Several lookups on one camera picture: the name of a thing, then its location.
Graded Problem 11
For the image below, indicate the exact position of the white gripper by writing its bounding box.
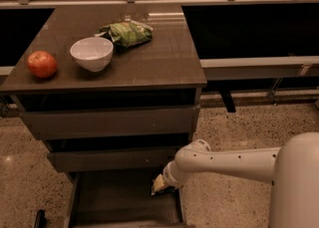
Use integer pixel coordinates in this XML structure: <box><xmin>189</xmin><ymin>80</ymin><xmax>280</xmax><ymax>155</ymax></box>
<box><xmin>153</xmin><ymin>161</ymin><xmax>183</xmax><ymax>193</ymax></box>

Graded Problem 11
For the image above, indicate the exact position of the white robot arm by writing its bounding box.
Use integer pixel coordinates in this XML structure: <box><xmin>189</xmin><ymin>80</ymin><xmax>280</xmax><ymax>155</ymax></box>
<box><xmin>152</xmin><ymin>132</ymin><xmax>319</xmax><ymax>228</ymax></box>

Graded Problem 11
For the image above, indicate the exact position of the middle drawer front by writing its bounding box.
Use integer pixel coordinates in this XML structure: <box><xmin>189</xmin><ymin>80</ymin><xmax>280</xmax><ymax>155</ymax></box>
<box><xmin>47</xmin><ymin>145</ymin><xmax>181</xmax><ymax>172</ymax></box>

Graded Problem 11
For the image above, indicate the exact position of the open bottom drawer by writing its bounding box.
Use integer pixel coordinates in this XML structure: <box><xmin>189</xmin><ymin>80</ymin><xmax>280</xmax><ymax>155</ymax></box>
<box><xmin>63</xmin><ymin>168</ymin><xmax>195</xmax><ymax>228</ymax></box>

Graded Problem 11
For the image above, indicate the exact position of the top drawer front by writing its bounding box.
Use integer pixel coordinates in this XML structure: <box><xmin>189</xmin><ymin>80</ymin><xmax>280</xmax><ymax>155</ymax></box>
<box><xmin>21</xmin><ymin>105</ymin><xmax>199</xmax><ymax>140</ymax></box>

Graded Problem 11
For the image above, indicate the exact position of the dark brown drawer cabinet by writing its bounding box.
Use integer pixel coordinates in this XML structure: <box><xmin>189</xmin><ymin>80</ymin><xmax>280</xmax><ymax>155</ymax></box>
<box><xmin>0</xmin><ymin>4</ymin><xmax>208</xmax><ymax>228</ymax></box>

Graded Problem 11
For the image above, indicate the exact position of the black object on floor left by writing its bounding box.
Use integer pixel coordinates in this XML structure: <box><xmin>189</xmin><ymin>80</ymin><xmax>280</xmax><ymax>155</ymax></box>
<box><xmin>34</xmin><ymin>210</ymin><xmax>46</xmax><ymax>228</ymax></box>

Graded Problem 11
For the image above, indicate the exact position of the white ceramic bowl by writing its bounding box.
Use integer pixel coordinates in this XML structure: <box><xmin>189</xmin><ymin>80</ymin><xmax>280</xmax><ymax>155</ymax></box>
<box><xmin>70</xmin><ymin>37</ymin><xmax>114</xmax><ymax>72</ymax></box>

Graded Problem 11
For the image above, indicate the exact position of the green chip bag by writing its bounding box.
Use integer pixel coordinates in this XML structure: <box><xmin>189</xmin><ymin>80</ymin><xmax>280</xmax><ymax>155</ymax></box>
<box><xmin>94</xmin><ymin>20</ymin><xmax>153</xmax><ymax>48</ymax></box>

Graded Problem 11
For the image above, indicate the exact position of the red apple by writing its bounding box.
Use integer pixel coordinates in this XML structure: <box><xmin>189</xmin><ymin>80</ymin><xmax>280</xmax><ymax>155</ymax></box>
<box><xmin>27</xmin><ymin>51</ymin><xmax>58</xmax><ymax>79</ymax></box>

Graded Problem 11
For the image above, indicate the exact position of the long grey bench rail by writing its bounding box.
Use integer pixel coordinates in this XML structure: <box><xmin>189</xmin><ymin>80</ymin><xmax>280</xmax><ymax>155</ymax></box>
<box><xmin>200</xmin><ymin>56</ymin><xmax>319</xmax><ymax>81</ymax></box>

